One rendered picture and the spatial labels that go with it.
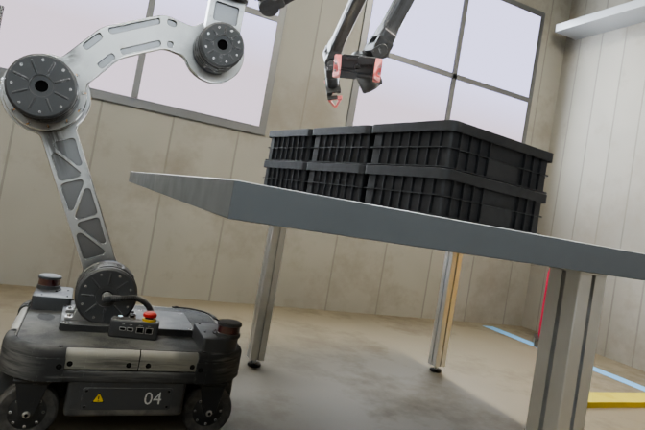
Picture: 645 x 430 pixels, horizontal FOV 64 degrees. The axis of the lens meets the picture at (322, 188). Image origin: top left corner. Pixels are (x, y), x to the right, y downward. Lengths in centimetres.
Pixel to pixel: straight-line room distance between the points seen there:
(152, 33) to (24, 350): 98
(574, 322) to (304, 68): 284
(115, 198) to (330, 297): 153
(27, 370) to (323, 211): 106
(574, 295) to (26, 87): 138
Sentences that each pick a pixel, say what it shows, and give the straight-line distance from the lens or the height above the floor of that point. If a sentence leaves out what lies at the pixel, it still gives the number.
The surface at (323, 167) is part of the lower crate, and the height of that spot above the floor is 81.
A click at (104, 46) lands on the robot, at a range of 176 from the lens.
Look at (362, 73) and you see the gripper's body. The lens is 159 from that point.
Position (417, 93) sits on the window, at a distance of 386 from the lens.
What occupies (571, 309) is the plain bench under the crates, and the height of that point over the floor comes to 60.
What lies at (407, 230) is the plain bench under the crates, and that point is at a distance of 61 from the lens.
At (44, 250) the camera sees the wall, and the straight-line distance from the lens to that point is 322.
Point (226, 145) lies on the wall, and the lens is 327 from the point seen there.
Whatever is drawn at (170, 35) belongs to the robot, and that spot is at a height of 115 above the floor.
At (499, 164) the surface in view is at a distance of 132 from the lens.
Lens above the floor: 69
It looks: 2 degrees up
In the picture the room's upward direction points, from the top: 10 degrees clockwise
